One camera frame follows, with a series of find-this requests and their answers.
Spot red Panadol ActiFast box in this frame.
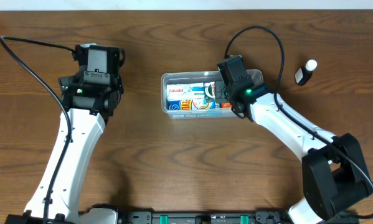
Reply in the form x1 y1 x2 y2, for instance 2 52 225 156
220 103 232 108

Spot blue Kool Fever box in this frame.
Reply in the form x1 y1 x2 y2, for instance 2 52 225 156
167 94 220 111

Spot white blue Panadol box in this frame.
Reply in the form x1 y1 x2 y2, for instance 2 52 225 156
166 83 204 100

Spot dark syrup bottle white cap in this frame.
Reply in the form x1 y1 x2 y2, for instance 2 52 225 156
295 59 318 86

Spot green Zam-Buk box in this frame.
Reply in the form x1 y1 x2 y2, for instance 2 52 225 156
204 82 215 101

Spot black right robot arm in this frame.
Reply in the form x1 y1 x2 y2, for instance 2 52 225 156
215 81 373 223

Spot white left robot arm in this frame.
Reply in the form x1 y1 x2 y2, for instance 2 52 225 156
6 72 123 224

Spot black mounting rail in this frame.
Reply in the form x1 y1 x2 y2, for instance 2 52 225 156
118 210 293 224

